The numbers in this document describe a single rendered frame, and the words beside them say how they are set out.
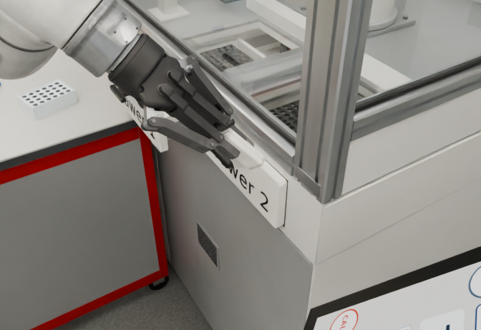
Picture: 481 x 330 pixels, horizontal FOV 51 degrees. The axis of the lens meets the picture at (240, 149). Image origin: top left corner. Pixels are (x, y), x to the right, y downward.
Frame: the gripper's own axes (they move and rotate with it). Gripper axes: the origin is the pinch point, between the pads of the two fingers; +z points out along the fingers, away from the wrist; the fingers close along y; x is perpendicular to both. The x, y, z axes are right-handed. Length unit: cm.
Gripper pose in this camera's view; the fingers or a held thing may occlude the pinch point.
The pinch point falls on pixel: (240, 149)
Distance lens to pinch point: 70.6
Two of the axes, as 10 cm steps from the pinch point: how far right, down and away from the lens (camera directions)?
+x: -5.8, 2.4, 7.8
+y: 3.8, -7.7, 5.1
